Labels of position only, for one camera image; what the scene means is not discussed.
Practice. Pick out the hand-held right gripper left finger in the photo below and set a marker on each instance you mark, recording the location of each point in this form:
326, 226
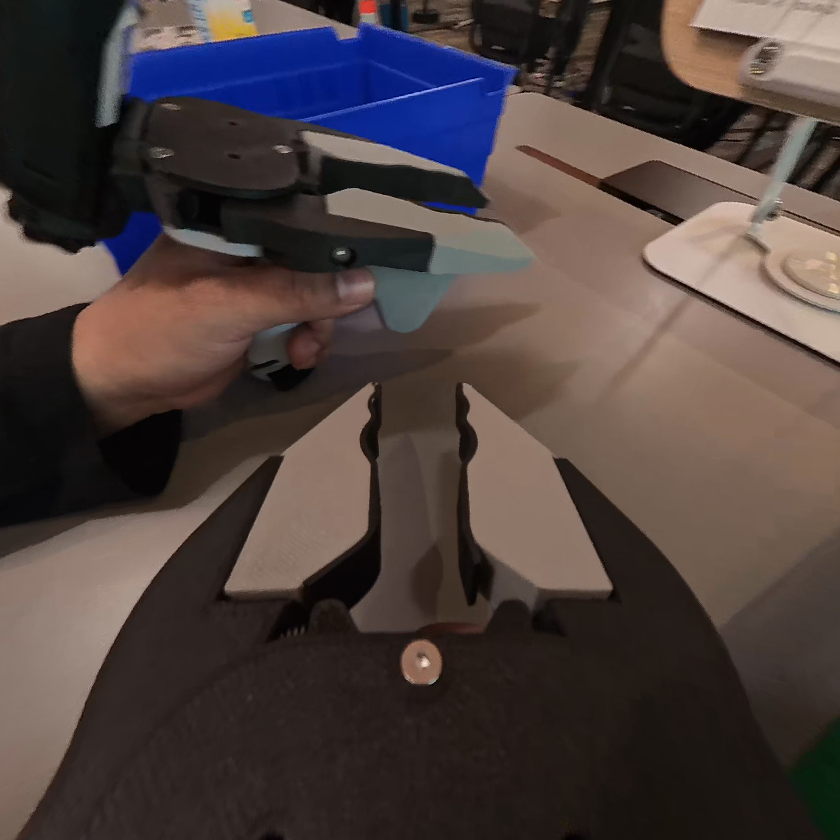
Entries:
308, 512

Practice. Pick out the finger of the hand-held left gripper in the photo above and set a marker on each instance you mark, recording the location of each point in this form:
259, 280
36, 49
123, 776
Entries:
387, 154
472, 249

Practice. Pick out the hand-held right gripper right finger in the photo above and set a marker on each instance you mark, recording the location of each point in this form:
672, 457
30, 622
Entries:
525, 512

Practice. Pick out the blue plastic bin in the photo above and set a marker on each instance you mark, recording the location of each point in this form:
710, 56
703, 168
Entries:
420, 118

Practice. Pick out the person's left hand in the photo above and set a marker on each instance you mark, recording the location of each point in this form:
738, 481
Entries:
170, 315

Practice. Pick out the white disinfecting wipes canister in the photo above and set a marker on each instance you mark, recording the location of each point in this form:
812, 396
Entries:
229, 19

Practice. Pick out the black office chair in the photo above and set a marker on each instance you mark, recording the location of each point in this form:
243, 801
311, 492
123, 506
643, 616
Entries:
656, 79

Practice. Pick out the printed instruction sheet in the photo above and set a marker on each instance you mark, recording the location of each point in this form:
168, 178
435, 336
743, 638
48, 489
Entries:
774, 19

